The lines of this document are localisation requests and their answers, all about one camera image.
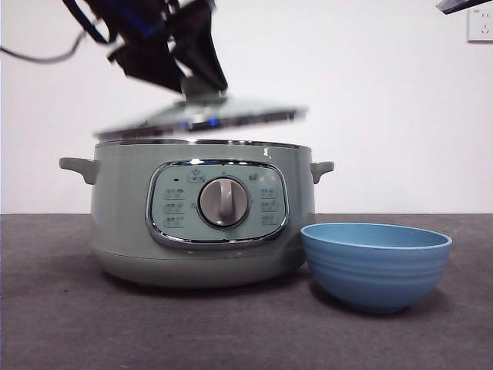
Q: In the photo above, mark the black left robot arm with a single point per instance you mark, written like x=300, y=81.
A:
x=135, y=19

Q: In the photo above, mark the blue ribbed bowl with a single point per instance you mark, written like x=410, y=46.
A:
x=375, y=277

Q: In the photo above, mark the white wall socket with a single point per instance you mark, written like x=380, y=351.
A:
x=481, y=27

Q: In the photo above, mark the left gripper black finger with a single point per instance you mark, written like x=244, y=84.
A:
x=200, y=46
x=148, y=63

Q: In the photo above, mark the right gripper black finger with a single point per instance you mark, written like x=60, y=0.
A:
x=462, y=5

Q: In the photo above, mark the pale green electric steamer pot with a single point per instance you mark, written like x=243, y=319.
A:
x=119, y=216

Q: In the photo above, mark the glass lid with green knob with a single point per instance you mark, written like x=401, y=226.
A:
x=239, y=113

